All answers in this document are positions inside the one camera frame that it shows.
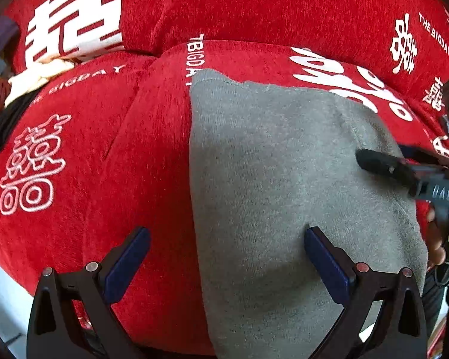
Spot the grey sweater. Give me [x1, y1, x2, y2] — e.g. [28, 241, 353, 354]
[189, 68, 429, 359]

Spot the grey purple cloth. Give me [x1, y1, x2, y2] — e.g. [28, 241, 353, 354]
[0, 17, 20, 52]

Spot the person's right hand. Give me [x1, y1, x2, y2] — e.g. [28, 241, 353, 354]
[426, 207, 449, 267]

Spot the red printed blanket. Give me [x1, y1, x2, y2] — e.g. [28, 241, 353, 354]
[0, 39, 449, 359]

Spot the red printed quilt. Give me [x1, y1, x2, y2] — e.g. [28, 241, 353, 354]
[2, 0, 449, 101]

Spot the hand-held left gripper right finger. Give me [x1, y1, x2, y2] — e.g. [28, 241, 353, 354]
[304, 226, 429, 359]

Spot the cream cloth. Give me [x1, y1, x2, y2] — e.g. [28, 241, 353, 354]
[4, 58, 73, 106]

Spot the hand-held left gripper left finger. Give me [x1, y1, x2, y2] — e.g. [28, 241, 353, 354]
[26, 226, 151, 359]

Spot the dark cloth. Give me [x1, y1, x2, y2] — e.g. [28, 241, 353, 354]
[0, 95, 31, 162]

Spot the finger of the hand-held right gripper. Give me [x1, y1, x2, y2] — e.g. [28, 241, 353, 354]
[355, 148, 423, 196]
[397, 144, 449, 166]

